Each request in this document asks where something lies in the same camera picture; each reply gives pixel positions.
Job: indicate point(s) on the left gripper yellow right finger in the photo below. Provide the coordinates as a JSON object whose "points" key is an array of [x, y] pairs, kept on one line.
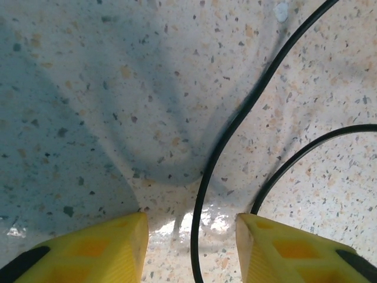
{"points": [[288, 256]]}

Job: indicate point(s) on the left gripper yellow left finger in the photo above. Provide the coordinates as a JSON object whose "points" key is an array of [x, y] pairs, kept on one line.
{"points": [[103, 253]]}

